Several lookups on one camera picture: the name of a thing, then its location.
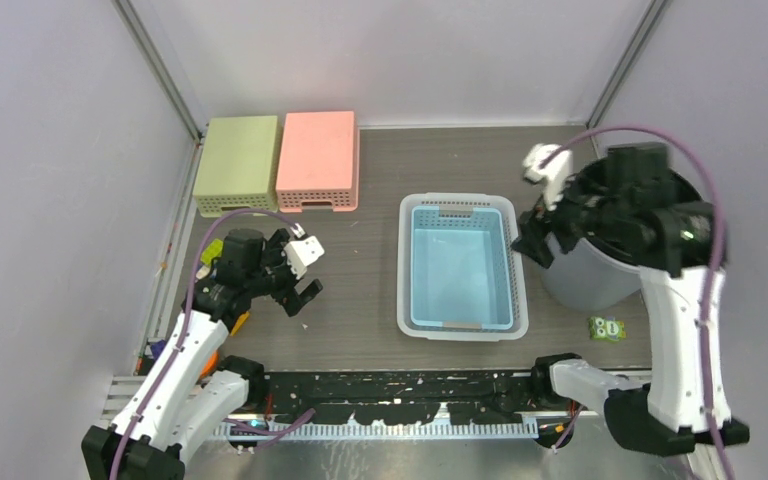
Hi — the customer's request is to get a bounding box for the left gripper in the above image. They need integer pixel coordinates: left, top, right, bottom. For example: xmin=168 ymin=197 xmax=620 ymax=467
xmin=246 ymin=231 xmax=321 ymax=315

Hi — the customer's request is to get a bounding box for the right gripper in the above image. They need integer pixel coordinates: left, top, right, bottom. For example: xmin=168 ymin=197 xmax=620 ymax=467
xmin=509 ymin=166 xmax=627 ymax=266

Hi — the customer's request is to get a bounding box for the black grey round bin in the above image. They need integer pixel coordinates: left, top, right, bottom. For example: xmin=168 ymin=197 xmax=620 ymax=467
xmin=540 ymin=146 xmax=712 ymax=312

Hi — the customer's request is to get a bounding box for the light blue basket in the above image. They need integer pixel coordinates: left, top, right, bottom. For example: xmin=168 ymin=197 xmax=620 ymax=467
xmin=410 ymin=205 xmax=514 ymax=330

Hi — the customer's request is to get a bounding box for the pink perforated basket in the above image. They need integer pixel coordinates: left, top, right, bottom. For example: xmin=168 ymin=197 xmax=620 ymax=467
xmin=275 ymin=111 xmax=360 ymax=213

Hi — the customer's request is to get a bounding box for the pale green perforated basket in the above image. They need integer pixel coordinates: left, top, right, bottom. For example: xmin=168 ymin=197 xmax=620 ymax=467
xmin=192 ymin=115 xmax=282 ymax=218

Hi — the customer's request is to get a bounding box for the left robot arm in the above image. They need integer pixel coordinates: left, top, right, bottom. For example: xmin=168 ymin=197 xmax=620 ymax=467
xmin=81 ymin=229 xmax=324 ymax=479

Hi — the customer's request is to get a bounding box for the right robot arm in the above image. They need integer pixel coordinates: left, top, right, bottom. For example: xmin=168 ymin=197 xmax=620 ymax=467
xmin=512 ymin=142 xmax=750 ymax=457

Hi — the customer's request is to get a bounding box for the yellow grid toy block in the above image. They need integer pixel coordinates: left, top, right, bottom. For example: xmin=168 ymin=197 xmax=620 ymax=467
xmin=229 ymin=312 xmax=250 ymax=337

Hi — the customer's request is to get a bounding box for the grey outer basket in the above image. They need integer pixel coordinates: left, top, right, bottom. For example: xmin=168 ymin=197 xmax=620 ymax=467
xmin=396 ymin=193 xmax=529 ymax=342

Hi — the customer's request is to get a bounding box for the toy car with blue wheels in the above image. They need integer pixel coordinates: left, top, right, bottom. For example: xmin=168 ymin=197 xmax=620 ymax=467
xmin=196 ymin=238 xmax=223 ymax=280

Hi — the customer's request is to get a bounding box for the orange curved toy piece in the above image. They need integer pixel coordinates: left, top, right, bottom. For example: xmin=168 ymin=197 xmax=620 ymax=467
xmin=199 ymin=351 xmax=220 ymax=380

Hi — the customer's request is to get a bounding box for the green owl toy block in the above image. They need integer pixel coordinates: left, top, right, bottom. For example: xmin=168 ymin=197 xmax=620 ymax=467
xmin=588 ymin=316 xmax=627 ymax=342

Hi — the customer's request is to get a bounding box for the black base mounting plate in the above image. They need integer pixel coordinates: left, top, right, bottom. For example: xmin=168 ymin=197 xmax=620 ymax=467
xmin=235 ymin=370 xmax=577 ymax=426

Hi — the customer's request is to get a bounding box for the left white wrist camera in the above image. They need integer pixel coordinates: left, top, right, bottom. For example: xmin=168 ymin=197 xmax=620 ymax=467
xmin=283 ymin=236 xmax=325 ymax=279

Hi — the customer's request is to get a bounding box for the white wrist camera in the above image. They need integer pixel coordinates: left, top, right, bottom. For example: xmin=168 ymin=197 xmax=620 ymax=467
xmin=283 ymin=236 xmax=325 ymax=279
xmin=522 ymin=144 xmax=573 ymax=211

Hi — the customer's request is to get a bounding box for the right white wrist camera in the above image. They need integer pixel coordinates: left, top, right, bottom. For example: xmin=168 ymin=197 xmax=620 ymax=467
xmin=522 ymin=144 xmax=573 ymax=211

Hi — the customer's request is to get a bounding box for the slotted cable duct rail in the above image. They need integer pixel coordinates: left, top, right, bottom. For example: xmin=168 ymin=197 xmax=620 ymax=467
xmin=214 ymin=417 xmax=558 ymax=441

